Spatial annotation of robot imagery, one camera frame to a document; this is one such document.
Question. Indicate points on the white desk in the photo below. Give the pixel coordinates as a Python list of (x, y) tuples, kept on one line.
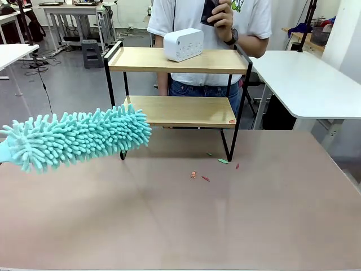
[(11, 17)]

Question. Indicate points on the large white table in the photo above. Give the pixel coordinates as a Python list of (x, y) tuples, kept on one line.
[(304, 82)]

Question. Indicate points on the black backpack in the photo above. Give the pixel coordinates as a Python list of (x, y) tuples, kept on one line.
[(36, 28)]

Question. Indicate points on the white cube power strip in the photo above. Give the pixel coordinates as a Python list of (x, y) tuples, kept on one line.
[(183, 45)]

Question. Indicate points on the dark wristwatch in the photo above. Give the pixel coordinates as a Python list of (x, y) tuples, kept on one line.
[(234, 36)]

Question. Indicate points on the person's left hand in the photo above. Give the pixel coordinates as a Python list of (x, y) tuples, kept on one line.
[(224, 19)]

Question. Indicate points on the wooden side bench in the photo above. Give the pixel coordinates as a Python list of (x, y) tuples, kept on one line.
[(301, 38)]

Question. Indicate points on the orange-red paper scrap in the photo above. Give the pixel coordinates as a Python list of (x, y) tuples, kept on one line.
[(193, 175)]

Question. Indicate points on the grey step stool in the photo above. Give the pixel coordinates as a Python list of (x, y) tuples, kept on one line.
[(92, 53)]

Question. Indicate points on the thin red paper scrap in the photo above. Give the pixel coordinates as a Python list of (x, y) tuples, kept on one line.
[(205, 178)]

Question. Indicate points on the two-tier wooden black-frame shelf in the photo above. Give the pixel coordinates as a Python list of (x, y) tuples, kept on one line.
[(175, 65)]

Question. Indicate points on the person's left forearm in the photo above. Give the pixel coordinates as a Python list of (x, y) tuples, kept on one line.
[(251, 43)]

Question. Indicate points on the small white table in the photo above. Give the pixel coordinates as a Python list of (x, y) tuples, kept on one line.
[(14, 53)]

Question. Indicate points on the teal chenille duster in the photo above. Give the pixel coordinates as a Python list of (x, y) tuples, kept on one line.
[(79, 138)]

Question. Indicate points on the blue cloth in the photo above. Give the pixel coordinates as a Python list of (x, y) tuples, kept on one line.
[(300, 29)]

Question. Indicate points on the person in white t-shirt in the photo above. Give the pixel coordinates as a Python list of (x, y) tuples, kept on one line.
[(203, 70)]

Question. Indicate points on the grey metal workbench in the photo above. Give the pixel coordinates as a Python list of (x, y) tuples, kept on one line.
[(73, 17)]

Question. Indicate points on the dark plastic crate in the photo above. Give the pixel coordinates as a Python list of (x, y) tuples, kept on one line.
[(320, 36)]

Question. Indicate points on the person's right forearm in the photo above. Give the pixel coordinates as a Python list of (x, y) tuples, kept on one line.
[(162, 84)]

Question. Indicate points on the black stand pole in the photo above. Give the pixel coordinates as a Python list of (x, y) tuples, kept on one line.
[(25, 22)]

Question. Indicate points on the long green paper scrap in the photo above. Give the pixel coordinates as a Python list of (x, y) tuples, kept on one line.
[(222, 161)]

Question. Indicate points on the black box under table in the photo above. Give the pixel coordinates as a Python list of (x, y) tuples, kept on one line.
[(279, 113)]

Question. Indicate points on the black tripod pole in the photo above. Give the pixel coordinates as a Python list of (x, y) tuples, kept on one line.
[(308, 25)]

